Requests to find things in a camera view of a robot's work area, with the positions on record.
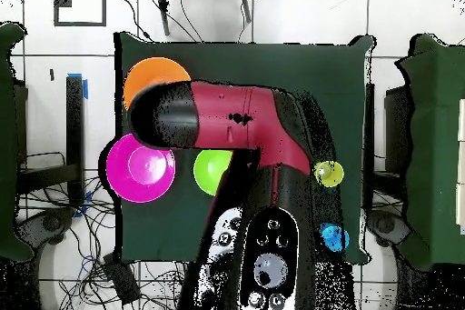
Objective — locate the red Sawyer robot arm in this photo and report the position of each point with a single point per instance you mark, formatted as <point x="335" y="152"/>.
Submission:
<point x="232" y="117"/>

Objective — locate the green bowl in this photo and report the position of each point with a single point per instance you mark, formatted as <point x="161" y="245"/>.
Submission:
<point x="209" y="172"/>

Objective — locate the dark green table cloth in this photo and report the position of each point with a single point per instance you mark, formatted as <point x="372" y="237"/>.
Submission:
<point x="254" y="62"/>

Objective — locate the pink bowl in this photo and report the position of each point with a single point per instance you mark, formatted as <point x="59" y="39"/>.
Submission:
<point x="140" y="175"/>

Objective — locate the yellow cup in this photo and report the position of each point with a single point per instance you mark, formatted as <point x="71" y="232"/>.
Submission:
<point x="332" y="175"/>

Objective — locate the orange bowl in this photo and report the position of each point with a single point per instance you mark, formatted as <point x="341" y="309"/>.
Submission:
<point x="152" y="72"/>

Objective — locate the blue cup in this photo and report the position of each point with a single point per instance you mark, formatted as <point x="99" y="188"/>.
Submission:
<point x="336" y="239"/>

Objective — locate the blue tape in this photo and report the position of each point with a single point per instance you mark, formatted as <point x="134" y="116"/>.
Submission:
<point x="85" y="89"/>

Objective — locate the black power adapter box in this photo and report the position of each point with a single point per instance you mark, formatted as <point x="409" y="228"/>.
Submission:
<point x="121" y="279"/>

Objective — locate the green cloth covered table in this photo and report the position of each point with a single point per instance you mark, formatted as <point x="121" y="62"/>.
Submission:
<point x="436" y="142"/>
<point x="7" y="142"/>

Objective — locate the black table frame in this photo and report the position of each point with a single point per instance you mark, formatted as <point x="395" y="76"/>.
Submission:
<point x="75" y="135"/>

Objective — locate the black square floor frame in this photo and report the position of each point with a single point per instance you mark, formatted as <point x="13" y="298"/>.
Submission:
<point x="103" y="4"/>

